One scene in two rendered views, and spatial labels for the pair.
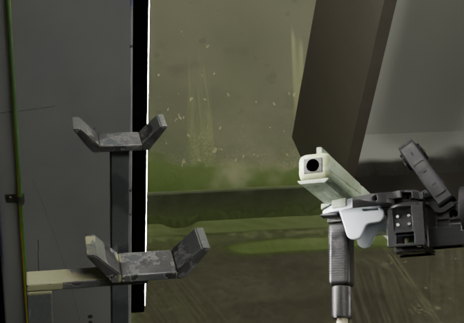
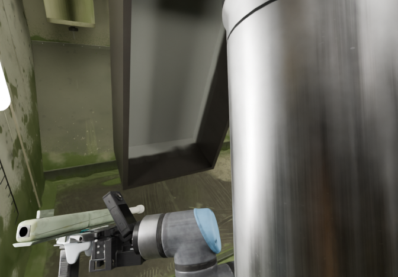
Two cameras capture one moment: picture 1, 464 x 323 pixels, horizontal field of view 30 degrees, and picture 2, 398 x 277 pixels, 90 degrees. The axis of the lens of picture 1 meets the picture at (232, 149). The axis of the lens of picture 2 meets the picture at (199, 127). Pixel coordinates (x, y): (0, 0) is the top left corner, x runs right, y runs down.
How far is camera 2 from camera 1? 0.83 m
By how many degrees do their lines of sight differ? 16
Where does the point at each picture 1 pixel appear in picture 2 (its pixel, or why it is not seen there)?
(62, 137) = not seen: outside the picture
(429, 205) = (118, 236)
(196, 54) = (88, 115)
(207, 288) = (90, 203)
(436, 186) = (121, 224)
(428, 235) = (116, 258)
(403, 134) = (157, 143)
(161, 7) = (73, 99)
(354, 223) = (71, 253)
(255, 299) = not seen: hidden behind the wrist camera
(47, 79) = not seen: outside the picture
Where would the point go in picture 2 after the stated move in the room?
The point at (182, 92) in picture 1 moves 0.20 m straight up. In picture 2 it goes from (83, 129) to (80, 108)
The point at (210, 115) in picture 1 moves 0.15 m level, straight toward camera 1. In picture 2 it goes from (95, 136) to (92, 144)
